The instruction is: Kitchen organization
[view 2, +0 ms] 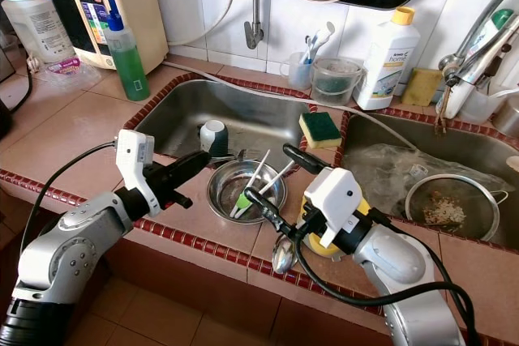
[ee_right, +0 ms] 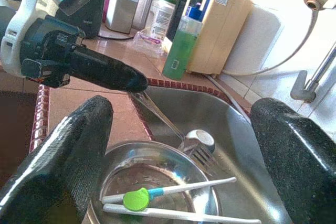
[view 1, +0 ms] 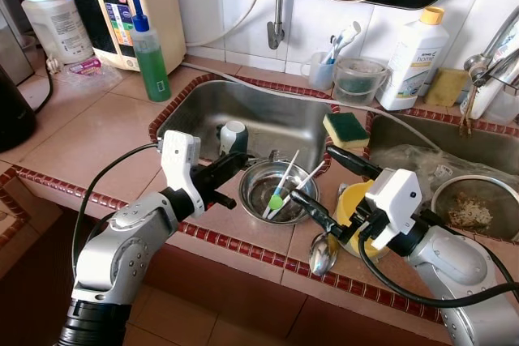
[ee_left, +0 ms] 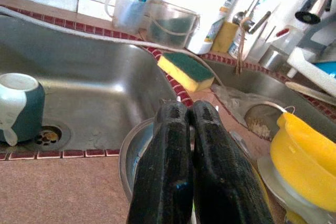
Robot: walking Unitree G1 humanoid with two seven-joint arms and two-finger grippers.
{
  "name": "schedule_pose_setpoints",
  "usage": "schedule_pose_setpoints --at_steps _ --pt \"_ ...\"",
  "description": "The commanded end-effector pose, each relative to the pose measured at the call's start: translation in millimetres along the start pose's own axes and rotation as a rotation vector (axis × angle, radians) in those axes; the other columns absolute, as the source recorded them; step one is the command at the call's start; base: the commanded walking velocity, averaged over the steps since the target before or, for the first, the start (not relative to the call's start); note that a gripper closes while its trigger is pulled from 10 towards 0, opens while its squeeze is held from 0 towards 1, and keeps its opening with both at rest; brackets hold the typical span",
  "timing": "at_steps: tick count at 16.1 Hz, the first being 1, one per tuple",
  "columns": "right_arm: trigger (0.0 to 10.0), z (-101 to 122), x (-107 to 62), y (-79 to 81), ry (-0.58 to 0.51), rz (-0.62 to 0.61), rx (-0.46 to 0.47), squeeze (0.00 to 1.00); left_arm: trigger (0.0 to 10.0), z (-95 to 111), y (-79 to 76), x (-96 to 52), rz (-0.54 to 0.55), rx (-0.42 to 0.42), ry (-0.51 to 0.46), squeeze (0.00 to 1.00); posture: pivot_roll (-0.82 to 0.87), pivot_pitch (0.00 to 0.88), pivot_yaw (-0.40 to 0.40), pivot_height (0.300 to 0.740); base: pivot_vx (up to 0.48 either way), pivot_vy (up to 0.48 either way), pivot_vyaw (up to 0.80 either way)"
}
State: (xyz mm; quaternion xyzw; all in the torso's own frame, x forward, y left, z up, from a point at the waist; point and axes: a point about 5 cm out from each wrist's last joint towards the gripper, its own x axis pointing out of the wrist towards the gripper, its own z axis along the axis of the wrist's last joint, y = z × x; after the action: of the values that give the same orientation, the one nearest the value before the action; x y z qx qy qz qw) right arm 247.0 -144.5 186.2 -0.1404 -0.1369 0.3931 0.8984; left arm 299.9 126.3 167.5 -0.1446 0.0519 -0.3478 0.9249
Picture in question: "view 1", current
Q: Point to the white spatula with green head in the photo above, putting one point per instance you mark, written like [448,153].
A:
[278,198]

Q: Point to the large jar with green band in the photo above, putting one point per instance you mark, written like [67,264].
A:
[57,26]

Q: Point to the plain yellow sponge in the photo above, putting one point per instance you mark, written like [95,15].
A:
[446,88]

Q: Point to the metal strainer with food scraps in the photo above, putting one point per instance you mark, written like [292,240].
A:
[470,212]

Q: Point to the steel spoon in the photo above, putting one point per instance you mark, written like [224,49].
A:
[323,257]

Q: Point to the green dish soap bottle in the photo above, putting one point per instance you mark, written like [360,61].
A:
[152,66]

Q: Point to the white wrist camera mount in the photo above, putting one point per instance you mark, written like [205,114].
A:
[395,196]
[180,164]

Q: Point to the clear package with pink label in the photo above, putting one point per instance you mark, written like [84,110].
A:
[85,65]

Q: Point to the white detergent bottle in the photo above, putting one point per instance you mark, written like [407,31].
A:
[413,70]

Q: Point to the thin chrome purifier tap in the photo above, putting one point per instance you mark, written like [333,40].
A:
[278,34]

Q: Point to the translucent toothbrush cup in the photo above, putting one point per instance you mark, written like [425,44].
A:
[322,77]

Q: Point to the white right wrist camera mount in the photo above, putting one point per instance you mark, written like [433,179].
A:
[395,196]

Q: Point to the clear plastic bag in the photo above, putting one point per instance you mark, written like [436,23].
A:
[422,164]

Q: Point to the yellow plastic bowl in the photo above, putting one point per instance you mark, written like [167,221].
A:
[349,204]

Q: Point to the stainless steel bowl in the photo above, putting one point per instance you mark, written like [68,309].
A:
[258,192]

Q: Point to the black kitchen appliance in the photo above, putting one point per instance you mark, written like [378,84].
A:
[12,115]

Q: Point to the beige water purifier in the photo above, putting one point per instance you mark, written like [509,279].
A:
[158,6]

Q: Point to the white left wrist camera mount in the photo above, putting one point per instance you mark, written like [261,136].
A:
[180,164]

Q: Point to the green and yellow scrub sponge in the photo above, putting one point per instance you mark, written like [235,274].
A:
[346,129]

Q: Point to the thin beige purifier tube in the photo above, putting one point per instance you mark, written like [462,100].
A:
[235,26]

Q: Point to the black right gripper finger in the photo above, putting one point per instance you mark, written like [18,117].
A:
[353,164]
[318,212]

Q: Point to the white plastic stick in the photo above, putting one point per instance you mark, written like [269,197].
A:
[304,184]

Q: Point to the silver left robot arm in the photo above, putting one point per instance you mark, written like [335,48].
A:
[122,249]

